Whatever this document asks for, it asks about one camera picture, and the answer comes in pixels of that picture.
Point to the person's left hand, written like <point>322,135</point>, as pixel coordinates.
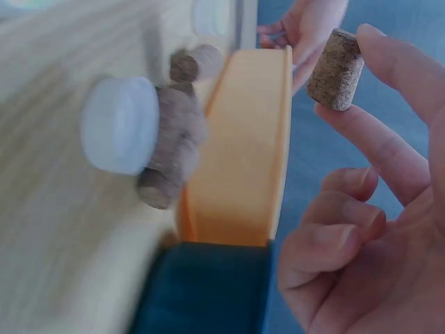
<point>313,24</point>

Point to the person's right hand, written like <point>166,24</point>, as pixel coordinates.
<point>400,264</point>

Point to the person's left fingers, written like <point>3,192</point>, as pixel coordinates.
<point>273,35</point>

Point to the person's right thumb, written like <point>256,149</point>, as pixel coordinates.
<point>400,66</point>

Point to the orange plastic bin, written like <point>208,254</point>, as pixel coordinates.
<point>243,146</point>

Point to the white plastic bottle cap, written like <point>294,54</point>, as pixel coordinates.
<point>208,17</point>
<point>120,125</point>

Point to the dark blue plastic bin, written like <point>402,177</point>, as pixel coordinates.
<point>205,292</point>

